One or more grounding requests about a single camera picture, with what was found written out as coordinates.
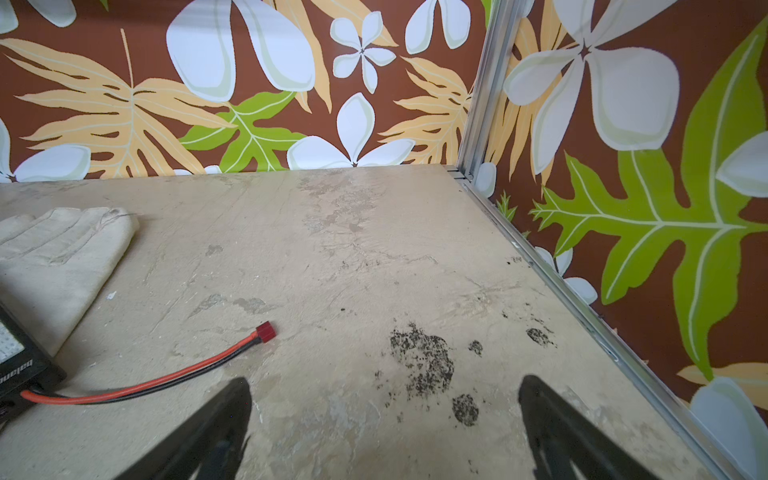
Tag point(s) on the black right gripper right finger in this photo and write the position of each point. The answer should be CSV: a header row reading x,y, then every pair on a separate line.
x,y
564,444

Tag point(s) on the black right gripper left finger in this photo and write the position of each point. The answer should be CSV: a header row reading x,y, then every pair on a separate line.
x,y
208,445

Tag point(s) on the black charging board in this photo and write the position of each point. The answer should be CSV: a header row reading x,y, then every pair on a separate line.
x,y
24,364

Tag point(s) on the beige work glove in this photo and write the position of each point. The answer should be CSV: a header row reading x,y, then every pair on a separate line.
x,y
53,266

